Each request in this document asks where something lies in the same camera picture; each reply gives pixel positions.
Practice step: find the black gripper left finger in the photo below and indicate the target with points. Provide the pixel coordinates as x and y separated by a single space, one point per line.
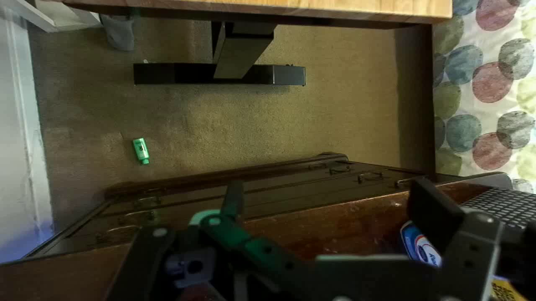
234 198

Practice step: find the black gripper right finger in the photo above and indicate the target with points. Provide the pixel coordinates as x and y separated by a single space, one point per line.
438 214

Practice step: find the blue spray bottle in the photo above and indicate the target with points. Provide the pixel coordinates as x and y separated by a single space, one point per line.
420 244

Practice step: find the small green tube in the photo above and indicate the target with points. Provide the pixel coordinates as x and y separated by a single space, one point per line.
141 151

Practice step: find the dark wooden dresser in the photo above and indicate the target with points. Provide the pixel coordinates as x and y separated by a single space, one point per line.
336 223

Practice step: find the black table leg base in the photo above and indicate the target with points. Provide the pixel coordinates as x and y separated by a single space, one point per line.
240 69

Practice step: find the bed with floral cover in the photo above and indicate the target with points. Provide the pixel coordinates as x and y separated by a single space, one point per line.
487 84

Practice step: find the light wooden table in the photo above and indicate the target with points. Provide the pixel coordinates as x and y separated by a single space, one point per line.
279 9

